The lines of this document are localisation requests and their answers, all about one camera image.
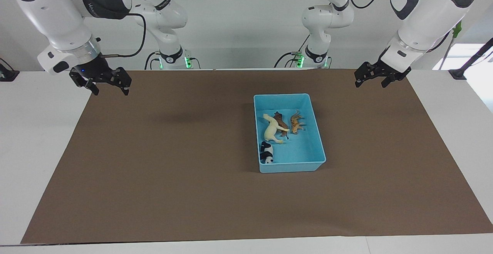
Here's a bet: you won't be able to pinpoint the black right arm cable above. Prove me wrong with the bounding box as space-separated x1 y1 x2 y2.
98 0 148 59

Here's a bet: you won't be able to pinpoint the black base cables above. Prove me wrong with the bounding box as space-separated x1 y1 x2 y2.
145 49 201 70
274 34 332 69

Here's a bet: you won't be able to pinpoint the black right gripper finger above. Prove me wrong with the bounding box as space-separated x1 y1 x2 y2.
76 78 100 96
117 72 132 96

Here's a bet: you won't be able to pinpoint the light blue plastic storage box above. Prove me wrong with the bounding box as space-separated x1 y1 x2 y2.
253 93 327 174

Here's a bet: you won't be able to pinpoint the green handled rod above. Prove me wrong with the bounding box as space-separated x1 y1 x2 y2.
440 20 463 70

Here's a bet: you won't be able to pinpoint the black stand with slanted rod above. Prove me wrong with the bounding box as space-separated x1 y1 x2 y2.
448 37 493 81

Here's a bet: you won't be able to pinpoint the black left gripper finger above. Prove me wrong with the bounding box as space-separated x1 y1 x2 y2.
381 73 397 89
354 62 376 88

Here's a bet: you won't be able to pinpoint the black and white panda toy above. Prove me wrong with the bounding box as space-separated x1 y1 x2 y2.
260 141 275 165

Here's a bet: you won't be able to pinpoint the brown paper table mat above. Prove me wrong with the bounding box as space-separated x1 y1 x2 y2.
21 69 493 244

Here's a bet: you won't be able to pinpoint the brown lion toy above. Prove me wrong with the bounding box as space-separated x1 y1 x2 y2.
273 111 290 139

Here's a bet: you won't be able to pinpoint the black left base cables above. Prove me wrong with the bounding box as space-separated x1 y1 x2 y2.
274 34 332 69

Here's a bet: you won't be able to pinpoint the orange striped tiger toy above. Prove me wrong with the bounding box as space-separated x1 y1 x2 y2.
289 110 307 135

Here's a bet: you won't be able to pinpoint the black clamp on table edge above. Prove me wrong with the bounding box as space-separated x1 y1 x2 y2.
0 58 20 82

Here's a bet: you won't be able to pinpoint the cream horse toy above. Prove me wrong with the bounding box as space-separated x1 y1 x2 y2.
263 113 290 144

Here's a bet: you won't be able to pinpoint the black right base cables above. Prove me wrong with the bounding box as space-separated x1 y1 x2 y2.
145 49 201 70

